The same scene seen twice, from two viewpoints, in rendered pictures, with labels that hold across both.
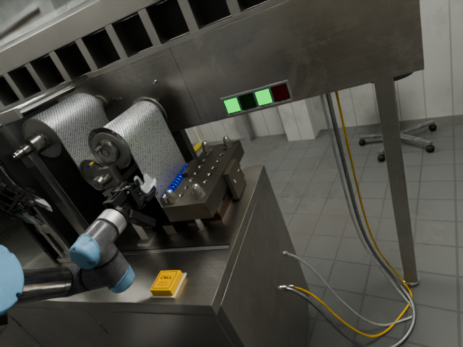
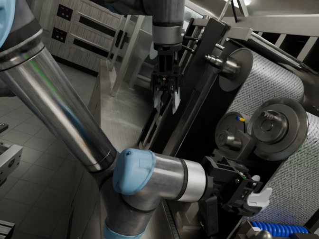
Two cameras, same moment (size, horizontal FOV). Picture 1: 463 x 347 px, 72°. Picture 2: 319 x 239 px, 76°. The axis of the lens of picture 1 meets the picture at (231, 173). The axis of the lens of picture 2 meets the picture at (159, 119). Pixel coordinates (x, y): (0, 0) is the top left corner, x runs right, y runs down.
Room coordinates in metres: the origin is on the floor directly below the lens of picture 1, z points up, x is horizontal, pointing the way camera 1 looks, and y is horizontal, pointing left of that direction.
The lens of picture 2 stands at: (0.45, 0.22, 1.31)
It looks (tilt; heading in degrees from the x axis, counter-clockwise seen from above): 18 degrees down; 38
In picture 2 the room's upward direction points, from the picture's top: 25 degrees clockwise
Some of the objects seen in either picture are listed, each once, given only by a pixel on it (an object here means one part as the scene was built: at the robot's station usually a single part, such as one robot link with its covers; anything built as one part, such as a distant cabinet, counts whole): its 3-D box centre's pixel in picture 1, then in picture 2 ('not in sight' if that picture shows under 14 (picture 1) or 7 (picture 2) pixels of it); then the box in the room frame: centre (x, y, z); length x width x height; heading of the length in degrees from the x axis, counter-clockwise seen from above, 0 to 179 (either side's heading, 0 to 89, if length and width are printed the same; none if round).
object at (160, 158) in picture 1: (162, 162); (293, 198); (1.06, 0.21, 1.11); 0.23 x 0.01 x 0.18; 152
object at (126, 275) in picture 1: (109, 271); (126, 207); (0.71, 0.41, 1.01); 0.11 x 0.08 x 0.11; 77
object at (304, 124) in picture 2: (109, 149); (273, 128); (0.97, 0.32, 1.25); 0.15 x 0.01 x 0.15; 62
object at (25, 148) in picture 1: (21, 153); (211, 59); (1.02, 0.58, 1.33); 0.06 x 0.03 x 0.03; 152
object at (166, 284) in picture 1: (167, 282); not in sight; (0.70, 0.29, 0.91); 0.07 x 0.07 x 0.02; 62
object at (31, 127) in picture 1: (68, 123); (260, 83); (1.21, 0.48, 1.33); 0.25 x 0.14 x 0.14; 152
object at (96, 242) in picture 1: (94, 244); (148, 175); (0.71, 0.39, 1.11); 0.11 x 0.08 x 0.09; 152
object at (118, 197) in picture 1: (125, 202); (221, 183); (0.85, 0.32, 1.12); 0.12 x 0.08 x 0.09; 152
